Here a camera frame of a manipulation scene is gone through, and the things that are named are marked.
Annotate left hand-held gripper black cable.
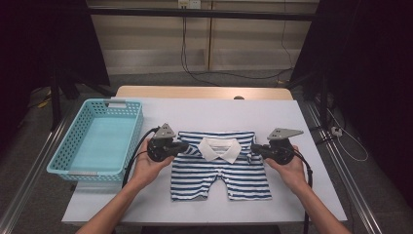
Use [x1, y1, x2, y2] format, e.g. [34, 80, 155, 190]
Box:
[121, 127, 161, 189]

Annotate black cable from wall socket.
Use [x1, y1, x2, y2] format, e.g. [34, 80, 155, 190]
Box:
[180, 8, 225, 87]

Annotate small yellow strip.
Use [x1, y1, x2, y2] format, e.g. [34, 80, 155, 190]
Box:
[37, 94, 53, 109]

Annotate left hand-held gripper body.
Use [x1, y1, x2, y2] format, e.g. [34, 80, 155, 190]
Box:
[147, 122, 178, 163]

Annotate blue white striped baby romper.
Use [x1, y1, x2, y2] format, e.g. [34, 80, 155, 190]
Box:
[169, 130, 273, 202]

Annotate black curtain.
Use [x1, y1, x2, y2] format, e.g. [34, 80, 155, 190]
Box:
[288, 0, 413, 206]
[0, 0, 111, 154]

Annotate aluminium rail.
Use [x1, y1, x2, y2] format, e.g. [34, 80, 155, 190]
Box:
[0, 106, 79, 234]
[300, 100, 384, 234]

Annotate wooden table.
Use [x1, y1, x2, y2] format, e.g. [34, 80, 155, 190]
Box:
[115, 85, 294, 101]

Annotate white cable with plug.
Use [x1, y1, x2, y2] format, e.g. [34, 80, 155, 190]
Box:
[325, 106, 369, 163]

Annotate black metal stand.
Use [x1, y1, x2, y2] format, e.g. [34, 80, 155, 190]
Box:
[285, 69, 329, 128]
[48, 69, 115, 131]

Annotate light blue plastic basket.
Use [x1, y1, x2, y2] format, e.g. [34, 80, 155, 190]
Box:
[46, 97, 145, 182]

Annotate white table mat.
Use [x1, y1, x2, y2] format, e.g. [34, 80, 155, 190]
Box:
[61, 97, 348, 225]

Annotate white wall socket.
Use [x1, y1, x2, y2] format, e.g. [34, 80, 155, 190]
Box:
[177, 0, 202, 10]

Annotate hand-held gripper black cable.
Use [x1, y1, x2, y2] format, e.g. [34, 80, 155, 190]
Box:
[293, 150, 315, 234]
[121, 127, 161, 189]

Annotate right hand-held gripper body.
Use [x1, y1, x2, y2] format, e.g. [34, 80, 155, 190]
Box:
[262, 128, 305, 166]

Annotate thin black floor cable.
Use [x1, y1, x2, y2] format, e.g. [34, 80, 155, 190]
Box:
[191, 0, 295, 81]

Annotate person's right hand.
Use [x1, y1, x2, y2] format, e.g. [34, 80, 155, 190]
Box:
[265, 145, 310, 193]

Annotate person's left hand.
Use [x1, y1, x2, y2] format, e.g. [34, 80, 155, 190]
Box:
[131, 139, 175, 188]

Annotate right hand-held gripper black cable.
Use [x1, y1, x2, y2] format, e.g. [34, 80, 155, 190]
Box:
[293, 150, 315, 234]

